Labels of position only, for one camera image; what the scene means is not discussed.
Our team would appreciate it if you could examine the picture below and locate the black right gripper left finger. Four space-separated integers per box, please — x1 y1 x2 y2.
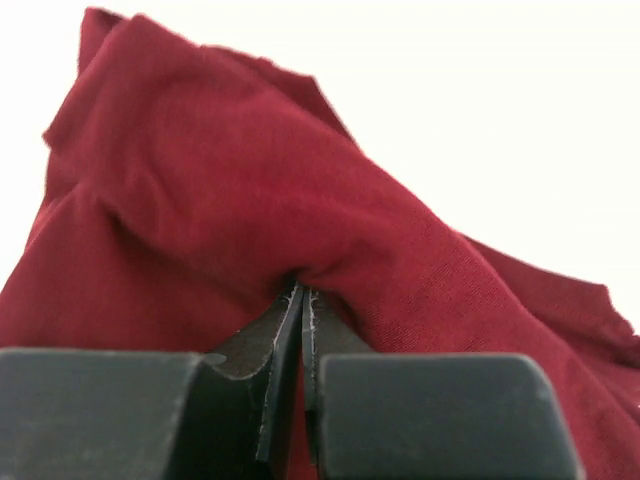
1 286 303 479

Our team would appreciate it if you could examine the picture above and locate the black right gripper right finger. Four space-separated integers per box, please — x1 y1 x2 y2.
302 290 585 479

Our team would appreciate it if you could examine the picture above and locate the dark red t shirt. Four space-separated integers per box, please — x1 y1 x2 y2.
1 7 639 479

